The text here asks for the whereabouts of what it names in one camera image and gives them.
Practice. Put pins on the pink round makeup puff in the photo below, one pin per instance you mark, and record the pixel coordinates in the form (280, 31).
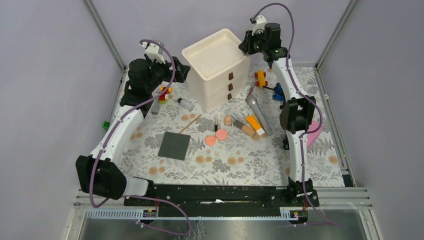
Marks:
(221, 134)

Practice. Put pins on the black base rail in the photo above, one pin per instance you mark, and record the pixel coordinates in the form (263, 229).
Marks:
(214, 201)

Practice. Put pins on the silver toy microphone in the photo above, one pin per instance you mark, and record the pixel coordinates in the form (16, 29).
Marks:
(254, 105)

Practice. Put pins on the beige makeup sponge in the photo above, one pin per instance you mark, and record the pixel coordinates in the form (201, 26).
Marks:
(228, 120)

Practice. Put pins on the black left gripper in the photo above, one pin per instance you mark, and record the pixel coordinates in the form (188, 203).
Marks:
(181, 70)

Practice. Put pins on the yellow red toy brick car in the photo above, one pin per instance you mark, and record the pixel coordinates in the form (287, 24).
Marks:
(260, 79)

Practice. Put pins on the orange round makeup puff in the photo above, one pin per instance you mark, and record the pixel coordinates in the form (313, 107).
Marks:
(210, 140)

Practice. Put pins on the gold thin makeup pencil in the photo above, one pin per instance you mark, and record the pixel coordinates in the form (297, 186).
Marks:
(192, 122)

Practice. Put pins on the green small cube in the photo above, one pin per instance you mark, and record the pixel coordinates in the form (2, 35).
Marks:
(106, 125)

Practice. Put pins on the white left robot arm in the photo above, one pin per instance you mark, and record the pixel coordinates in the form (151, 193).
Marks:
(98, 173)

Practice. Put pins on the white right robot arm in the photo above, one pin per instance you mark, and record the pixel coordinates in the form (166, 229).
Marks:
(297, 112)

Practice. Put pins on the clear black mascara tube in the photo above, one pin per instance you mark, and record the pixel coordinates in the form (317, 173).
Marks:
(216, 123)

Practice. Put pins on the pink plastic scoop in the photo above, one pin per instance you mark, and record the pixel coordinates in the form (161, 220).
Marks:
(316, 130)

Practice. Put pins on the white drawer organizer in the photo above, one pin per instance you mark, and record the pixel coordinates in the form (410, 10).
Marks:
(219, 69)

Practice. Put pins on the grey brick pillar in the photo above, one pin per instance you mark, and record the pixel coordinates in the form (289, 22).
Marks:
(155, 108)

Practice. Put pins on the red green white brick toy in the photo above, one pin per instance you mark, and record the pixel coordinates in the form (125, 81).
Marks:
(163, 98)

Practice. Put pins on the dark grey brick baseplate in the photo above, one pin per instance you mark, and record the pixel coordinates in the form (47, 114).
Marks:
(174, 146)

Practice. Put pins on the red lip gloss tube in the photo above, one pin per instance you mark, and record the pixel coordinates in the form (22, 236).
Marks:
(251, 89)

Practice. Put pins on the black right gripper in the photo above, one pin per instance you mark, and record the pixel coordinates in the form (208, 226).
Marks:
(245, 46)

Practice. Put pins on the beige foundation bottle grey cap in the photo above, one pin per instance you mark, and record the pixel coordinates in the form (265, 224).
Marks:
(244, 128)

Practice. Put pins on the blue toy brick car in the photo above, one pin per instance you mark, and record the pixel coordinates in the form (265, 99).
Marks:
(278, 94)

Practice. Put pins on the clear bottle black cap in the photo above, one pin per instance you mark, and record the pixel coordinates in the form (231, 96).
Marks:
(185, 104)

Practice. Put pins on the orange white cream tube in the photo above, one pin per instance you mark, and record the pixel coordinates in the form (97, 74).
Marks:
(254, 123)

